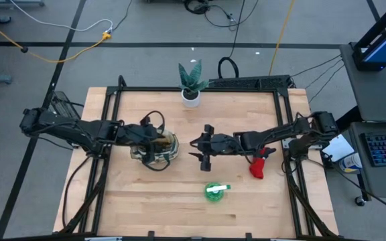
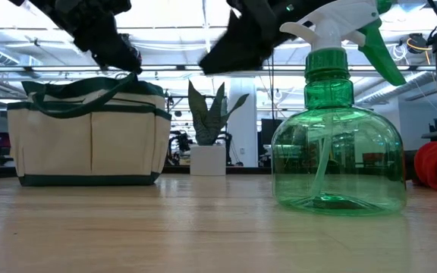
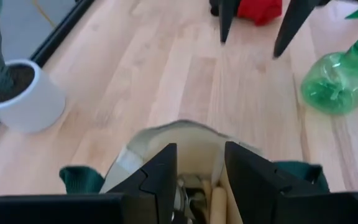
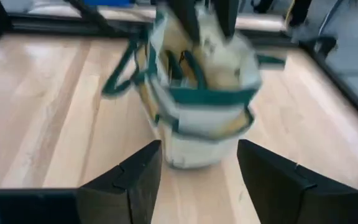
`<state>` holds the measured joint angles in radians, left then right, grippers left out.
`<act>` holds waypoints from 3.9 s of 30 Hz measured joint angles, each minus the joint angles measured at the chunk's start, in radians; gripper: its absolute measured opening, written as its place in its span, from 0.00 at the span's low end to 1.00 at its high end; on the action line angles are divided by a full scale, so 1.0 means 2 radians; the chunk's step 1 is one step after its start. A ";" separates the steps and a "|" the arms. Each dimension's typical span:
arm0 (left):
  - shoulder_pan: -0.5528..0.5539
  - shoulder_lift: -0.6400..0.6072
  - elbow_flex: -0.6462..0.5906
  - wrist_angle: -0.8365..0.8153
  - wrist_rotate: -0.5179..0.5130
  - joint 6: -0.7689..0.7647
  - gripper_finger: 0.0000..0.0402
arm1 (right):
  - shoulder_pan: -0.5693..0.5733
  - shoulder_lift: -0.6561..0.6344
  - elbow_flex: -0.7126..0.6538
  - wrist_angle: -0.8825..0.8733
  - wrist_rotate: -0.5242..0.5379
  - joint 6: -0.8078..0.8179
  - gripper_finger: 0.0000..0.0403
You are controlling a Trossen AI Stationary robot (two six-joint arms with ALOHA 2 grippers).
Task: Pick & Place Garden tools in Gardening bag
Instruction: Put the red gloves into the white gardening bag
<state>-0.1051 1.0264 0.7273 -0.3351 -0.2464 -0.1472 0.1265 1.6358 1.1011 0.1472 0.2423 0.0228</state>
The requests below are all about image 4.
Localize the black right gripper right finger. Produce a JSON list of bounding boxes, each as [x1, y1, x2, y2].
[[237, 139, 358, 224]]

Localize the black aluminium rig frame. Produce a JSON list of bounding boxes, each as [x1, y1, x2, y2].
[[0, 0, 358, 131]]

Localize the blue plastic bin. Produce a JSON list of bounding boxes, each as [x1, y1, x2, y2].
[[82, 0, 136, 7]]

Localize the beige green gardening bag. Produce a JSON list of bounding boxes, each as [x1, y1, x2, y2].
[[101, 6, 287, 170]]

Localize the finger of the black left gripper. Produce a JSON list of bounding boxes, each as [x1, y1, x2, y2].
[[212, 0, 239, 40], [165, 0, 202, 45]]

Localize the green pruning shears with strap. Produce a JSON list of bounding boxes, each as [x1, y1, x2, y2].
[[165, 49, 208, 91]]

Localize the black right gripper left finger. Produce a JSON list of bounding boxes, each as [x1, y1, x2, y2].
[[0, 139, 163, 224]]

